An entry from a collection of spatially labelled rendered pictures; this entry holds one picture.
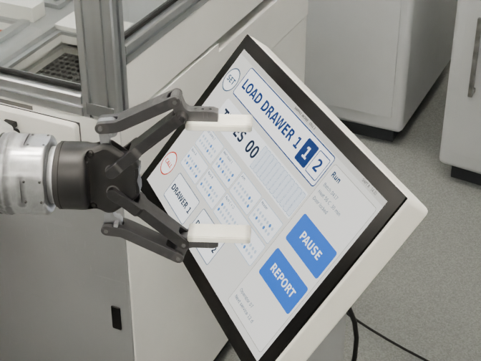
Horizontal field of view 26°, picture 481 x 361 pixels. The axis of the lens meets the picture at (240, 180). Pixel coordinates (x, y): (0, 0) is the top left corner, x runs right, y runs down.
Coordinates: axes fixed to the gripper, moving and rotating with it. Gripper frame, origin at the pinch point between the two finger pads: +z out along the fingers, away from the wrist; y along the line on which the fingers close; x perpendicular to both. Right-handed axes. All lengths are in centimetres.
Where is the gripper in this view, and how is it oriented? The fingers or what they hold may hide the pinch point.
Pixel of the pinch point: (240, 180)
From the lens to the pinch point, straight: 113.5
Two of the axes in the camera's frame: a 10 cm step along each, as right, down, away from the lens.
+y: 0.1, -8.9, -4.6
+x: 0.5, -4.6, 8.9
